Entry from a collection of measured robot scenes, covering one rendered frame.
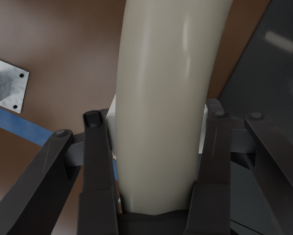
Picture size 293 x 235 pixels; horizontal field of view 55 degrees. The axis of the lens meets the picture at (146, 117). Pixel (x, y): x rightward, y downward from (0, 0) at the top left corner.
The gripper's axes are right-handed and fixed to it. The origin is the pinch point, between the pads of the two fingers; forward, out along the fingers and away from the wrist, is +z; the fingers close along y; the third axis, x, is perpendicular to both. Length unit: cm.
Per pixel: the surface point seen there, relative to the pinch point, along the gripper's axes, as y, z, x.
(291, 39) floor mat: 45, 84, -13
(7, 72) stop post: -64, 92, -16
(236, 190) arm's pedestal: 22, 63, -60
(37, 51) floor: -49, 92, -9
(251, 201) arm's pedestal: 26, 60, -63
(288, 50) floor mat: 44, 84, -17
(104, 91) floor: -25, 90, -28
